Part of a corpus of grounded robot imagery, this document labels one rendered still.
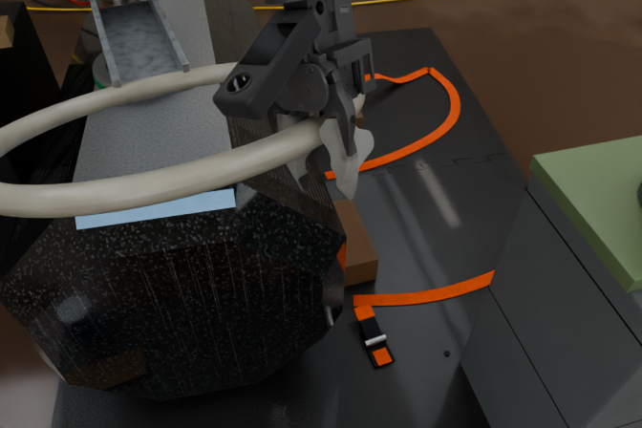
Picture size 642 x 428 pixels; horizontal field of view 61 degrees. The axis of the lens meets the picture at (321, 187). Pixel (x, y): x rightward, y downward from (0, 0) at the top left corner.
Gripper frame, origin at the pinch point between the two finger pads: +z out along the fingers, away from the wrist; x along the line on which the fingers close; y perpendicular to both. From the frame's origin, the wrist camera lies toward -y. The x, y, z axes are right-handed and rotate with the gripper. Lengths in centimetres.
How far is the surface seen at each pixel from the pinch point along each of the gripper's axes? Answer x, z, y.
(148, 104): 79, 5, 33
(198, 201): 52, 20, 20
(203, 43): 87, -3, 59
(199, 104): 70, 7, 40
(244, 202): 46, 23, 27
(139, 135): 73, 9, 24
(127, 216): 61, 20, 9
